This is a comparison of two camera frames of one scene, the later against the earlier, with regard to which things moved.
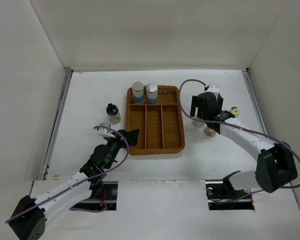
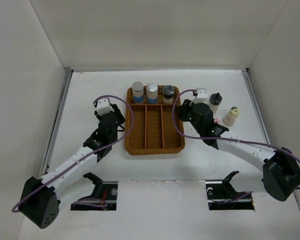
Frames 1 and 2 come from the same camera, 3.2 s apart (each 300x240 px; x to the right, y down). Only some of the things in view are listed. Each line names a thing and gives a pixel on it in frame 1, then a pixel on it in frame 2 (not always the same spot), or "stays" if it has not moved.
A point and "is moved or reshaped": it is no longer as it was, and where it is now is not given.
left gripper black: x=131 y=136 to x=121 y=120
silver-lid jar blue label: x=138 y=92 stays
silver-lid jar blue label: x=152 y=93 stays
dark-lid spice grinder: x=199 y=124 is moved or reshaped
